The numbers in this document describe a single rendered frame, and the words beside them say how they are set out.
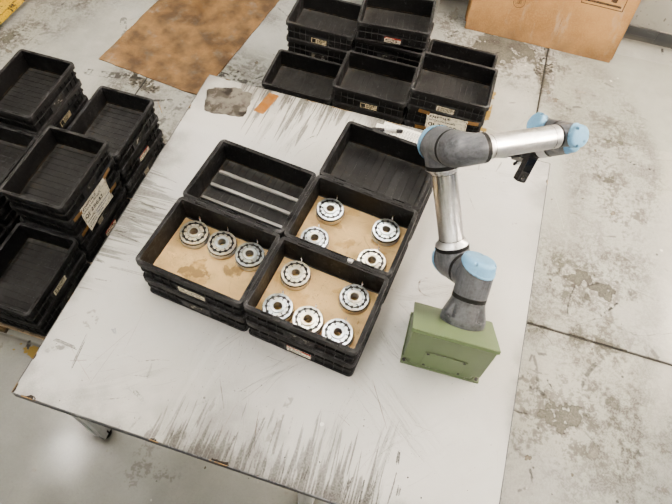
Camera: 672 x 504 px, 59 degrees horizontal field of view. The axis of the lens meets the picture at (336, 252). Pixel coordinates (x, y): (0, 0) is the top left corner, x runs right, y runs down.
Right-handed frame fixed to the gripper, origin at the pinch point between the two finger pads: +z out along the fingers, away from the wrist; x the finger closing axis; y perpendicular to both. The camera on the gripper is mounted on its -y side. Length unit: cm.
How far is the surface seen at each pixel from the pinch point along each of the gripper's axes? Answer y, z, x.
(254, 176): -19, 45, 82
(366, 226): -34, 15, 47
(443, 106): 41, 61, -17
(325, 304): -64, 7, 64
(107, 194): -28, 124, 123
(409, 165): -5.3, 20.9, 27.2
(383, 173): -10.5, 23.7, 37.1
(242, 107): 17, 81, 79
